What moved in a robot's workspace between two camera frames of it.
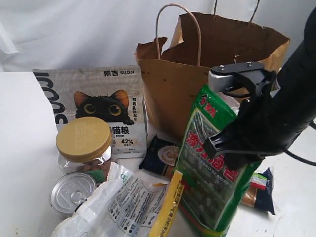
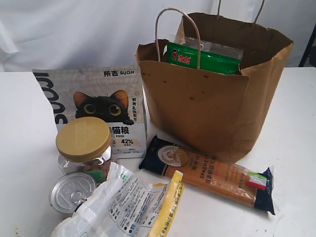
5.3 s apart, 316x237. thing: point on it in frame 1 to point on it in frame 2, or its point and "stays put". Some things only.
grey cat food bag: (114, 94) stays put
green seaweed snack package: (213, 193) to (214, 58)
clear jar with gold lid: (84, 145) stays put
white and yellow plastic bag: (126, 207) stays put
